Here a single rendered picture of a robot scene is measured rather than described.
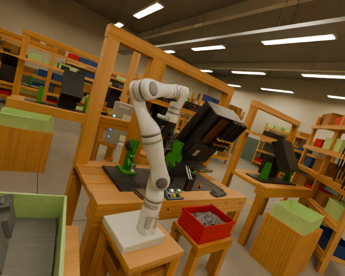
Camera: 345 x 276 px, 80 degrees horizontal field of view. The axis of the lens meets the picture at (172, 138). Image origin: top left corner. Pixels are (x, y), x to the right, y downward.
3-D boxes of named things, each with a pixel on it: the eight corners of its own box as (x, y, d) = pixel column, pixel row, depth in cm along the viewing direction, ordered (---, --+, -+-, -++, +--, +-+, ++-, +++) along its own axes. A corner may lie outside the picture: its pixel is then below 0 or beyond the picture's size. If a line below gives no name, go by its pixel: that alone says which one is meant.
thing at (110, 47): (205, 172, 250) (232, 96, 236) (75, 163, 157) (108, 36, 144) (200, 170, 257) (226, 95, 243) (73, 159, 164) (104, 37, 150)
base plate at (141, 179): (223, 192, 202) (224, 190, 202) (121, 194, 134) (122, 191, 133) (196, 173, 234) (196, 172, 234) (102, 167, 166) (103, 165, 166)
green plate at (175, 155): (177, 169, 169) (190, 147, 170) (171, 165, 164) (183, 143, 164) (169, 163, 177) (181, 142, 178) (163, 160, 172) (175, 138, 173)
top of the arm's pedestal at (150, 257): (182, 257, 104) (184, 251, 104) (127, 277, 83) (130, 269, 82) (149, 219, 128) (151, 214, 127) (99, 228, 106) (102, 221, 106)
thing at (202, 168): (212, 173, 168) (213, 170, 168) (198, 172, 158) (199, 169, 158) (183, 156, 198) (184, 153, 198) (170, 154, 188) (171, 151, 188)
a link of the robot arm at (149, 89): (178, 80, 101) (164, 83, 106) (145, 75, 79) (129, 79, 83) (180, 99, 103) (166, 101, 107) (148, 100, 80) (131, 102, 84)
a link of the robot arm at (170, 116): (155, 116, 114) (159, 105, 113) (171, 120, 121) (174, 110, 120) (164, 120, 107) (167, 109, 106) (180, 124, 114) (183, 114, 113)
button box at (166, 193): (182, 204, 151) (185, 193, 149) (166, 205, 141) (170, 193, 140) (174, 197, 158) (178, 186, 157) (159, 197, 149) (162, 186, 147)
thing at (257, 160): (314, 194, 788) (338, 140, 755) (246, 162, 1046) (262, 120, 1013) (319, 194, 819) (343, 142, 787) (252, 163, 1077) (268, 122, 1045)
